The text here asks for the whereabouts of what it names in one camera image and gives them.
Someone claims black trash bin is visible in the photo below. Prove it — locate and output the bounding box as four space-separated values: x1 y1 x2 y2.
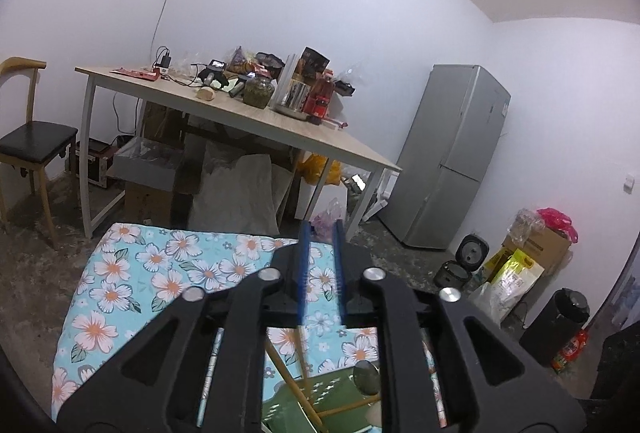
519 288 591 368

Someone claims clear plastic bag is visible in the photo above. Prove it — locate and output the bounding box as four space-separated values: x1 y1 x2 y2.
509 208 546 239

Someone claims green perforated utensil holder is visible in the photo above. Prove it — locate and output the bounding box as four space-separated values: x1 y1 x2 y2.
261 365 386 433

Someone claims wooden table with white legs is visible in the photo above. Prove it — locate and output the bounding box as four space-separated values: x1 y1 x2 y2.
75 63 403 241

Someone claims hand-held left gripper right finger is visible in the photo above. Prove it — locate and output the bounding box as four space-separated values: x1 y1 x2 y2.
331 218 586 433

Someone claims yellow printed bag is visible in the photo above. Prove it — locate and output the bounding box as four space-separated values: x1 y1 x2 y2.
482 248 546 321

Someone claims dark brown box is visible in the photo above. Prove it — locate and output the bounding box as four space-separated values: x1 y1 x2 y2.
299 46 331 79

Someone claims red bottle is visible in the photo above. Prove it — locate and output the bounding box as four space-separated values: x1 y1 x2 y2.
302 78 336 124

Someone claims pink translucent plastic bag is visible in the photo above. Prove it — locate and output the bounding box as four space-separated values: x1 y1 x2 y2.
310 198 346 236

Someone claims white box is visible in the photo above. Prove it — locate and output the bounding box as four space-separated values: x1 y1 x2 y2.
294 180 348 221

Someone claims wooden chair with black seat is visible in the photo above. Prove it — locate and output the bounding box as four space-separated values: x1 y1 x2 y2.
0 57 80 248

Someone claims metal equipment case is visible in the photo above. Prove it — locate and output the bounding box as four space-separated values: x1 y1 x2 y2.
75 138 118 188

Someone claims red snack packet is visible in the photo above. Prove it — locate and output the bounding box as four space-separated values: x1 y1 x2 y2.
551 330 590 375

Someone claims white sack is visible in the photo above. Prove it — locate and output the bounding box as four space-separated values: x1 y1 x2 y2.
189 140 281 234

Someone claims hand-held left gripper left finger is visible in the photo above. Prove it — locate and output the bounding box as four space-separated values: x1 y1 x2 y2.
55 219 313 433

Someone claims bundle of wooden chopsticks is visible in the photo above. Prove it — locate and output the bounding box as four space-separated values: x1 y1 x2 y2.
263 340 382 432

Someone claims black rice cooker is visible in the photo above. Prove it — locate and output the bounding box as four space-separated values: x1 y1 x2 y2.
457 234 490 273

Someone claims yellow plastic bag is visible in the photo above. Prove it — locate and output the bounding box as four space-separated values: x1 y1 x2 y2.
297 152 346 186

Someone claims floral blue tablecloth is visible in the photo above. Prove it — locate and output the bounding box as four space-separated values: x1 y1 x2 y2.
50 222 441 429

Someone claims silver refrigerator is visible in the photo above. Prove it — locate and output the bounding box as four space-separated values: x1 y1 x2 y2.
377 64 512 250

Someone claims brown cardboard box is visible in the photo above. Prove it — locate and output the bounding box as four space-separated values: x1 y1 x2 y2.
500 225 573 276

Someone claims snack bag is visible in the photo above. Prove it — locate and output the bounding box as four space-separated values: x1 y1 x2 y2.
227 46 258 75

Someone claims grey metal spoon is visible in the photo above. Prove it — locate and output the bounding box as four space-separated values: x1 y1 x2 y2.
352 359 382 396

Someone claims red flat packet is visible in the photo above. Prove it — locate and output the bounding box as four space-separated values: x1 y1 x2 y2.
109 67 161 81

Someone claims glass jar with greens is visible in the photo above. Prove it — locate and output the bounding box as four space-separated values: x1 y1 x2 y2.
242 76 277 110

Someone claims metal canister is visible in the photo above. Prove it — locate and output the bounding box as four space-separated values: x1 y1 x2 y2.
274 80 313 120

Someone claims black camera device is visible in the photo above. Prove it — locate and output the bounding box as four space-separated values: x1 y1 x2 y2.
197 58 231 89

